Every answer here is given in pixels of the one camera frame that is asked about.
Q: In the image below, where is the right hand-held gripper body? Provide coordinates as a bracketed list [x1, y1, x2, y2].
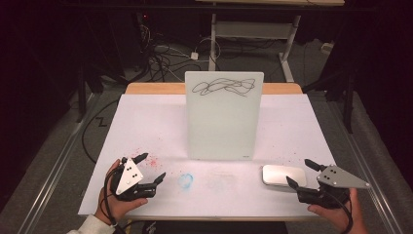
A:
[295, 164, 371, 210]

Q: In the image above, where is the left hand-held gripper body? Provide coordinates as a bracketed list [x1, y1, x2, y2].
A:
[110, 157, 159, 202]

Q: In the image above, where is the white whiteboard eraser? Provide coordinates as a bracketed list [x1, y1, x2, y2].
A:
[261, 164, 308, 188]

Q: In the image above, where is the person's left hand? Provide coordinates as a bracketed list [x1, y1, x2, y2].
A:
[94, 159, 149, 226]

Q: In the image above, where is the person's right hand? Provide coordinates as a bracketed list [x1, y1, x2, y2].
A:
[307, 187, 368, 234]

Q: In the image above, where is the white paper table cover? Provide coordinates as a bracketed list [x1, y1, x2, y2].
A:
[78, 93, 337, 218]

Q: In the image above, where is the black metal stand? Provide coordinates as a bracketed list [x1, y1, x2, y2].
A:
[301, 62, 357, 135]
[75, 61, 105, 124]

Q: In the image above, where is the white scribbled whiteboard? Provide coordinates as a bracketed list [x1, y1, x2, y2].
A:
[184, 70, 265, 162]

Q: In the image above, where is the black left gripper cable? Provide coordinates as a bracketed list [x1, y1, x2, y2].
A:
[102, 167, 129, 234]

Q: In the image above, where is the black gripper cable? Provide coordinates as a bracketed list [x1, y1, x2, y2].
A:
[102, 167, 129, 234]
[324, 190, 355, 234]

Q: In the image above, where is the metal floor rail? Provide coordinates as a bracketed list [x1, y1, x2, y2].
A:
[324, 94, 405, 234]
[17, 93, 100, 234]

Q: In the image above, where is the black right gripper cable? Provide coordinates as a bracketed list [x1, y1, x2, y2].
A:
[324, 190, 355, 234]

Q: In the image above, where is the black floor cable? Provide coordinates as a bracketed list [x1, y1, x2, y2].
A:
[81, 97, 120, 164]

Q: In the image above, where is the tangle of floor cables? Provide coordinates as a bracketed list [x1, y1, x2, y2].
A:
[137, 23, 212, 83]

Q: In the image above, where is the white metal desk frame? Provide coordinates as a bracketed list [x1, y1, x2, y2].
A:
[207, 13, 302, 83]

